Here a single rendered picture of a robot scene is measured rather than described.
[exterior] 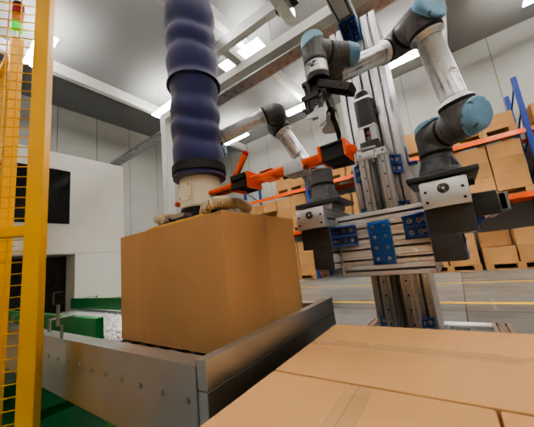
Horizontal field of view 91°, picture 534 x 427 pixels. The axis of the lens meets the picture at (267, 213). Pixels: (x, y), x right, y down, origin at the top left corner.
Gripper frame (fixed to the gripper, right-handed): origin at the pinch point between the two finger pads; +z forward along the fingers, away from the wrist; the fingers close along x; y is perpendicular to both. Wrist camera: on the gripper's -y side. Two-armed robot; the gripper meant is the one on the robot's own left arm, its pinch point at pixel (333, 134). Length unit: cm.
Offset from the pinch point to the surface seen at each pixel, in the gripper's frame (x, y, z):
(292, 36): -156, 76, -197
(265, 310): 5, 29, 51
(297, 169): 3.5, 11.8, 8.5
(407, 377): 15, -11, 60
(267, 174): 3.3, 23.2, 7.2
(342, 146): 3.4, -3.2, 6.1
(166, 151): -153, 306, -142
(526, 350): -7, -32, 60
